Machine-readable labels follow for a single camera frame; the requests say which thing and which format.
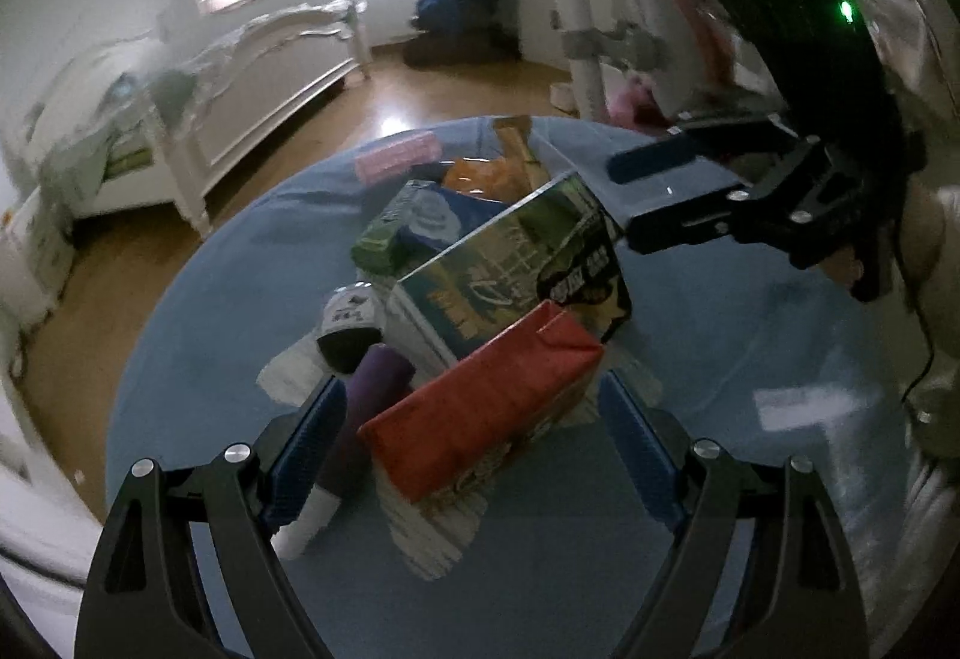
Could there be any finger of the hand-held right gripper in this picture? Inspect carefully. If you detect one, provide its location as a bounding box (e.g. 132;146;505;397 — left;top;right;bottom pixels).
607;113;817;186
621;138;852;270

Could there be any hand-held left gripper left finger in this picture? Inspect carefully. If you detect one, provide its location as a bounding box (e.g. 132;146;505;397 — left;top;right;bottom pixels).
75;378;350;659

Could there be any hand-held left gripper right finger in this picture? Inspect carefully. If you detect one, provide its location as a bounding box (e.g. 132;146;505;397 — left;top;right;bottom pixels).
600;370;875;659

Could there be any red carton box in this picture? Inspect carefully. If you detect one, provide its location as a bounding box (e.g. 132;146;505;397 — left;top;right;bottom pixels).
358;299;605;504

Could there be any pink toy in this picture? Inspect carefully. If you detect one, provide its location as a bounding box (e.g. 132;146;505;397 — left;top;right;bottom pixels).
609;73;662;127

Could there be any purple tube with white cap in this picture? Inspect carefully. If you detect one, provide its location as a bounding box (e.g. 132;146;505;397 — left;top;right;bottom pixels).
274;344;417;559

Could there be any black snack packet yellow print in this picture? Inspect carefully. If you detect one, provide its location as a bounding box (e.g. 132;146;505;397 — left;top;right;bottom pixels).
536;230;635;341

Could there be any black and white small bottle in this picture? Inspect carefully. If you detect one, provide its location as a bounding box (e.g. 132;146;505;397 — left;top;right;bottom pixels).
315;284;388;375

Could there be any brown and yellow packet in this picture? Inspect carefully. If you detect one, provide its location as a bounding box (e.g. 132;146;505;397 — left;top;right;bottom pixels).
493;116;554;188

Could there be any orange snack packet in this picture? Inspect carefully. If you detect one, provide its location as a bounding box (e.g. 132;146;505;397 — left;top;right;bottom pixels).
442;155;527;204

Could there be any green and blue box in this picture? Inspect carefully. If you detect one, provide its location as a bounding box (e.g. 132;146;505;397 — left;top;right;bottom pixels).
394;171;625;368

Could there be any small green and blue carton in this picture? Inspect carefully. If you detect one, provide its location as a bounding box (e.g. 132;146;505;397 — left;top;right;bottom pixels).
352;179;505;278

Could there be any pink packet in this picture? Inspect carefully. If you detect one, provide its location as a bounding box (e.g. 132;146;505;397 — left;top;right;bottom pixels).
354;132;442;184

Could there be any white bed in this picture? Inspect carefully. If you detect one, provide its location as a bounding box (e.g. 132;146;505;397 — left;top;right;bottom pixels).
0;0;373;242

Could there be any black cable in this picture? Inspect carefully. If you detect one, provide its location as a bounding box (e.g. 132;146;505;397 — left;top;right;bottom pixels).
898;295;940;422

